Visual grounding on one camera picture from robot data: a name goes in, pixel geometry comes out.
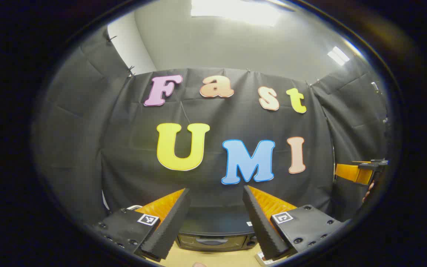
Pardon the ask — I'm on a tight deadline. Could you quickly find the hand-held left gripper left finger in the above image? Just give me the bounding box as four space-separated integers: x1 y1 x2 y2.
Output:
93 188 192 261

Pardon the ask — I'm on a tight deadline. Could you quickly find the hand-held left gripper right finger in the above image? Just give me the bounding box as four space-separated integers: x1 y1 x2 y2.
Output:
242 185 348 261

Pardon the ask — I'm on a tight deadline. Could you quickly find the black electric oven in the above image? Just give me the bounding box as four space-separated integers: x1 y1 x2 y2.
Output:
176 206 259 253

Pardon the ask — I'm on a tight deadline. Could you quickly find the white ribbed plate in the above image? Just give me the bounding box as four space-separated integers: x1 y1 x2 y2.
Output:
255 251 278 266

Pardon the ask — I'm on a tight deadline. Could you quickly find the black backdrop cloth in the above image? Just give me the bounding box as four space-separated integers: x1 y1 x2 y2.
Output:
32 26 390 227

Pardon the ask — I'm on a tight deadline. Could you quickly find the rectangular ceiling light panel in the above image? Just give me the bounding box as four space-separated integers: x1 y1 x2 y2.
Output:
191 0 281 27
327 46 351 67

